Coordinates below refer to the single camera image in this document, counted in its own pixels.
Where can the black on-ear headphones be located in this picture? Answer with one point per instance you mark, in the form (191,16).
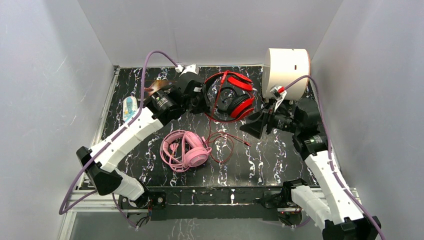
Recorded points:
(226,96)

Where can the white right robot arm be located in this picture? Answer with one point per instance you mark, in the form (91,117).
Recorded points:
(339,215)

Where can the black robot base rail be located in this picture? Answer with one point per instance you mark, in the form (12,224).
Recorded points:
(246,202)

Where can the pink over-ear headphones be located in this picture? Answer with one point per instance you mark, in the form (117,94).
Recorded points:
(182,150)

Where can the dark paperback book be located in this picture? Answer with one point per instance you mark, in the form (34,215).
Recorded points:
(156,85)

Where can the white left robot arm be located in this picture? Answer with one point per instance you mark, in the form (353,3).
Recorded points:
(100,162)

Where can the red and black headphones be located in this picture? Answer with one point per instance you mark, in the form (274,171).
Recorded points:
(240,107)

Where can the white and blue small device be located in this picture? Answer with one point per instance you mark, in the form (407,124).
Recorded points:
(130,107)

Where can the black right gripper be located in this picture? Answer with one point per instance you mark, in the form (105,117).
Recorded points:
(255,127)

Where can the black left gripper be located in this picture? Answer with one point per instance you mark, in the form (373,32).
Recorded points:
(193,96)

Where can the white cylindrical container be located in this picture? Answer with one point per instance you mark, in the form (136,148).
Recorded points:
(282,66)

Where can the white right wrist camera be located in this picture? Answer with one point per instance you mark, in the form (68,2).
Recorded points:
(278,93)

